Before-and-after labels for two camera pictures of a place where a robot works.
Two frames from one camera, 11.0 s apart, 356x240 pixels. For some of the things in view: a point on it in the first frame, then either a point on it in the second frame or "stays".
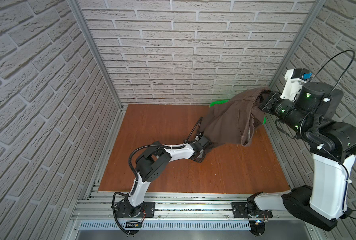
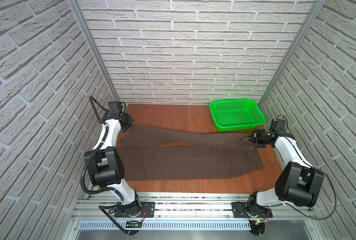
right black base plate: (238, 211) stays
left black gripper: (202, 154) to (130, 119)
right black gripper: (270, 107) to (256, 133)
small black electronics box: (133, 224) stays
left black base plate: (123, 209) stays
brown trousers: (235, 120) to (147, 152)
